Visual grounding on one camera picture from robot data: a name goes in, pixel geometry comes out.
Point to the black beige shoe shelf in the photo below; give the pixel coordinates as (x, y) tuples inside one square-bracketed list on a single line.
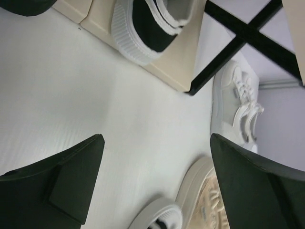
[(176, 66)]

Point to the beige lace sneaker left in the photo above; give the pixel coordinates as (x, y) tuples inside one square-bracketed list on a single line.
[(200, 198)]

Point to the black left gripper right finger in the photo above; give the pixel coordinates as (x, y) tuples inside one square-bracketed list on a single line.
[(258, 193)]

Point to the aluminium frame post right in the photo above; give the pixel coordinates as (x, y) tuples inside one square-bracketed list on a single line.
[(280, 84)]

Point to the black white sneaker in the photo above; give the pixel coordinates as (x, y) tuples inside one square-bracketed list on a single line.
[(143, 29), (162, 213)]

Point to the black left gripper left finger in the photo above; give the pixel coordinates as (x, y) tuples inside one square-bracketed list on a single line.
[(54, 193)]

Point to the white grey sneaker left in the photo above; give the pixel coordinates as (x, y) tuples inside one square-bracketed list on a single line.
[(235, 108)]

